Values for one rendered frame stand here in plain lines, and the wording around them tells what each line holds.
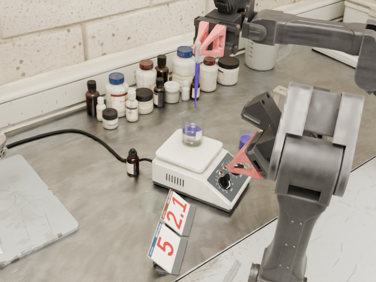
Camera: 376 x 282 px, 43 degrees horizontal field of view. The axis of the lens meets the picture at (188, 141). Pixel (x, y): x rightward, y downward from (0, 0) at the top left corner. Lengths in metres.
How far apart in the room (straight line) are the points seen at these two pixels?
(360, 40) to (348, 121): 0.49
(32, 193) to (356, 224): 0.71
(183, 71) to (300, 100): 0.86
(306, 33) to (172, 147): 0.38
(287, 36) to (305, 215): 0.54
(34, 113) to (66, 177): 0.26
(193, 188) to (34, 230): 0.34
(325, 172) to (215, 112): 0.84
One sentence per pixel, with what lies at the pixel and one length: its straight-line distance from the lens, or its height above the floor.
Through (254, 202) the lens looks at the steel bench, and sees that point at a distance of 1.10.
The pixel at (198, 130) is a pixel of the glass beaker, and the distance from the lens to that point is 1.06.
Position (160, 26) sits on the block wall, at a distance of 1.51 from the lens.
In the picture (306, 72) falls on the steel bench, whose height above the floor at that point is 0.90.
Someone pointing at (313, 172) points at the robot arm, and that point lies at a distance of 0.57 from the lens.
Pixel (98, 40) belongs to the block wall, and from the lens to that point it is 1.40.
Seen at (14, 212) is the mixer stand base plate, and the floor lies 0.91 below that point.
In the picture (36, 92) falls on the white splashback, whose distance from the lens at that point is 1.31.
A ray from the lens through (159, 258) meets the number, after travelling 0.93.
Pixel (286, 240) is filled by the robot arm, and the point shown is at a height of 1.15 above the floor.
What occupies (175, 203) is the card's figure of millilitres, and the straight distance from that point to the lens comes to 1.03.
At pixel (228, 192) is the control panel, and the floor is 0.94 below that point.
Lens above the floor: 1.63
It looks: 36 degrees down
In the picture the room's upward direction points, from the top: 3 degrees clockwise
